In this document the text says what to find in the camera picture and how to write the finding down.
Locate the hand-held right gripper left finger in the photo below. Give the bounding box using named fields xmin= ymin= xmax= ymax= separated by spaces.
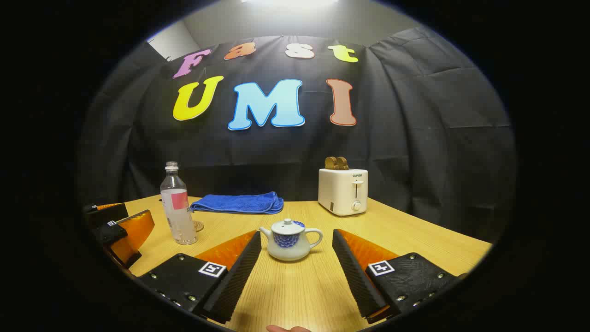
xmin=136 ymin=230 xmax=262 ymax=325

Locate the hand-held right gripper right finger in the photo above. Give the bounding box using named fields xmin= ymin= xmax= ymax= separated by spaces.
xmin=332 ymin=228 xmax=467 ymax=325

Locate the clear plastic water bottle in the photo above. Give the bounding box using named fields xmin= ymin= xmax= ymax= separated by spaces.
xmin=160 ymin=161 xmax=199 ymax=245

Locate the white blue-flowered teacup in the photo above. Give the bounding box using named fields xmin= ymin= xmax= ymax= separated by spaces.
xmin=260 ymin=226 xmax=323 ymax=262

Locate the blue folded towel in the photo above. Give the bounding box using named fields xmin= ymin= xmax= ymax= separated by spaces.
xmin=190 ymin=191 xmax=284 ymax=215

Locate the white toaster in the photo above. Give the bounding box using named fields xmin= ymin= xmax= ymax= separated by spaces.
xmin=318 ymin=168 xmax=369 ymax=217

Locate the black backdrop cloth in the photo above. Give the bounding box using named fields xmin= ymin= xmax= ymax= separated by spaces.
xmin=78 ymin=25 xmax=517 ymax=243

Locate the ceiling light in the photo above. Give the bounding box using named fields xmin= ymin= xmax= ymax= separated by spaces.
xmin=242 ymin=0 xmax=339 ymax=8

